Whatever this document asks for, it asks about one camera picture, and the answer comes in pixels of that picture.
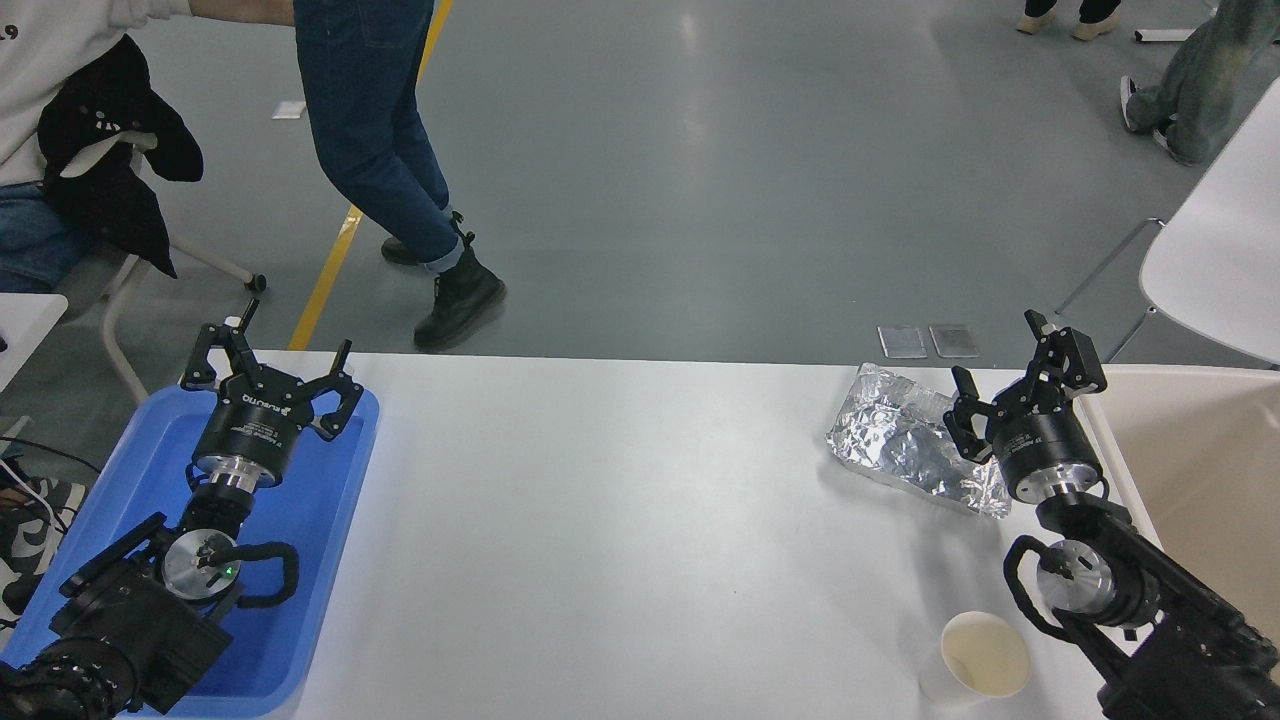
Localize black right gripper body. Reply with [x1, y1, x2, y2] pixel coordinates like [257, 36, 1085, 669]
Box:
[988, 403, 1105, 501]

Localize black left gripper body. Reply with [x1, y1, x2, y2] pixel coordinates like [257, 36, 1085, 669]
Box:
[193, 366, 325, 479]

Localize white paper cup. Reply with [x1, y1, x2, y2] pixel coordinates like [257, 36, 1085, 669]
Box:
[918, 611, 1031, 706]

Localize crumpled foil tray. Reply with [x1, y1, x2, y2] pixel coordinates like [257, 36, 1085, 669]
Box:
[825, 362, 1013, 519]

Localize blue plastic tray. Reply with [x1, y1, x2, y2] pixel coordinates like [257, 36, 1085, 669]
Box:
[0, 385, 381, 719]

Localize white-framed wheeled chair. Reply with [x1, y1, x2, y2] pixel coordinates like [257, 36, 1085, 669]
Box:
[55, 240, 269, 403]

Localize large pale bin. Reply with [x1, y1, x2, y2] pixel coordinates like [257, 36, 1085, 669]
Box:
[1075, 365, 1280, 651]

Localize white chair with metal legs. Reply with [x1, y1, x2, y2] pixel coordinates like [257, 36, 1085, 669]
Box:
[1055, 75, 1280, 366]

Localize black jacket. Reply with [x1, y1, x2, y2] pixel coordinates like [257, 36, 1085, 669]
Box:
[38, 35, 205, 279]

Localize small white side table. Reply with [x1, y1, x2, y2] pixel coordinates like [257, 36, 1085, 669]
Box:
[0, 293, 69, 393]

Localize black and white sneaker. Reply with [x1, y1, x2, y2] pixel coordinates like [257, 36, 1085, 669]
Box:
[0, 478, 87, 603]

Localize standing person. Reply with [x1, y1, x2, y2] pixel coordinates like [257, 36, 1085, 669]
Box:
[293, 0, 508, 353]

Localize seated person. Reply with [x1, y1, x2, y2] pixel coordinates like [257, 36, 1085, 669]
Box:
[0, 0, 296, 296]

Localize distant person in beige shoes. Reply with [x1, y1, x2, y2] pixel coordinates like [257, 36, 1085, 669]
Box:
[1017, 0, 1123, 41]

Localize black and white cables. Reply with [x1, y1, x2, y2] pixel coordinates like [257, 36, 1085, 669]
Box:
[0, 437, 101, 536]

